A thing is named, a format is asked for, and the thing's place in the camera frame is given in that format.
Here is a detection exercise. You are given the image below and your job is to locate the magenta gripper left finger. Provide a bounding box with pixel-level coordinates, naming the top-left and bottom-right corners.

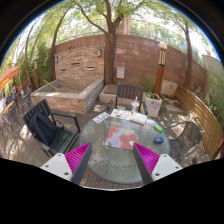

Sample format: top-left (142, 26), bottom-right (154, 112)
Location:
top-left (41, 143), bottom-right (92, 185)

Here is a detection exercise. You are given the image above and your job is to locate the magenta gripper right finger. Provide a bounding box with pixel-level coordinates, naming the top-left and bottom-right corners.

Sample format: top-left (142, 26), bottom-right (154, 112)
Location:
top-left (133, 143), bottom-right (182, 185)

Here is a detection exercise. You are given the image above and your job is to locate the blue computer mouse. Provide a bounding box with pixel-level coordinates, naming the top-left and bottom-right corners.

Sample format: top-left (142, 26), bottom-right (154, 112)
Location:
top-left (154, 137), bottom-right (164, 144)

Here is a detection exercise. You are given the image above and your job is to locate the colourful floral mouse pad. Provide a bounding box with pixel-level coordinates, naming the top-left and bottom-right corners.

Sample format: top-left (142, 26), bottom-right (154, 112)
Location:
top-left (105, 127), bottom-right (139, 150)

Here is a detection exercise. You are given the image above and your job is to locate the black slatted chair left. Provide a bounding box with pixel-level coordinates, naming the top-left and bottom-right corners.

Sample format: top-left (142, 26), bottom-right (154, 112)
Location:
top-left (23, 99), bottom-right (80, 155)

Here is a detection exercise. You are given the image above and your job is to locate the green marker pen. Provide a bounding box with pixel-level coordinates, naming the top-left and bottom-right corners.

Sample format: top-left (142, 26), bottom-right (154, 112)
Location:
top-left (154, 125), bottom-right (163, 133)

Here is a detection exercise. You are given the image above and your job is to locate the round glass patio table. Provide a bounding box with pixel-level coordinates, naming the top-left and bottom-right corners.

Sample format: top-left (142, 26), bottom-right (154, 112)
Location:
top-left (79, 116), bottom-right (170, 184)

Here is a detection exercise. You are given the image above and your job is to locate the metal mesh chair right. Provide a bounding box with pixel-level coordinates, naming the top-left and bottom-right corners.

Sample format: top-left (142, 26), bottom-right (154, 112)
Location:
top-left (164, 121), bottom-right (202, 163)

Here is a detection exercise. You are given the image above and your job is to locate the open book on table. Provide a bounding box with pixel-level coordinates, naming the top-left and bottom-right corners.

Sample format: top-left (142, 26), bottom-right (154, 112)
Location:
top-left (131, 112), bottom-right (147, 124)

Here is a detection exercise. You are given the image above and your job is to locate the black white patterned paper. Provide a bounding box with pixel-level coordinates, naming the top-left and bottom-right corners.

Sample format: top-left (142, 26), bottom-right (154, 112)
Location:
top-left (94, 112), bottom-right (109, 124)

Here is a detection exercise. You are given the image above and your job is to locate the colourful magazine on table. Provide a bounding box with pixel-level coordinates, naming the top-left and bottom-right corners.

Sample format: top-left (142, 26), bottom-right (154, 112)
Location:
top-left (111, 109), bottom-right (131, 120)

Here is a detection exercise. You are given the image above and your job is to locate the clear plastic cup with straw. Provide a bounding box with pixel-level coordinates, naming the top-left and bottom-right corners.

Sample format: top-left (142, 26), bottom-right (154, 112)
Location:
top-left (131, 97), bottom-right (139, 113)

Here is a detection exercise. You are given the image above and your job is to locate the square stone planter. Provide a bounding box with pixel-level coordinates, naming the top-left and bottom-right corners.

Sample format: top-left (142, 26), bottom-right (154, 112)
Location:
top-left (143, 92), bottom-right (162, 117)

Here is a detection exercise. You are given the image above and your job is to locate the curved wooden bench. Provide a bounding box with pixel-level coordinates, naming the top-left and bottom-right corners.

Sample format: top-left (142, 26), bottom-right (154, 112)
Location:
top-left (175, 85), bottom-right (222, 159)

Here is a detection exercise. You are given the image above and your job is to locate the stone fountain basin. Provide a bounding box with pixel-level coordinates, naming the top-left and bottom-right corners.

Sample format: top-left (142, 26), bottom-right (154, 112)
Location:
top-left (31, 79), bottom-right (104, 114)

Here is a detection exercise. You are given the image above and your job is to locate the orange patio umbrella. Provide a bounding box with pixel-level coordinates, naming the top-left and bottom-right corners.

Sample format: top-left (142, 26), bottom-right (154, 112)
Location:
top-left (0, 66), bottom-right (20, 90)

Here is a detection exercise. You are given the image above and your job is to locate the central tree trunk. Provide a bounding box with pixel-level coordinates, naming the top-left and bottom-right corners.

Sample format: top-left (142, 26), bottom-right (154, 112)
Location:
top-left (104, 0), bottom-right (123, 85)

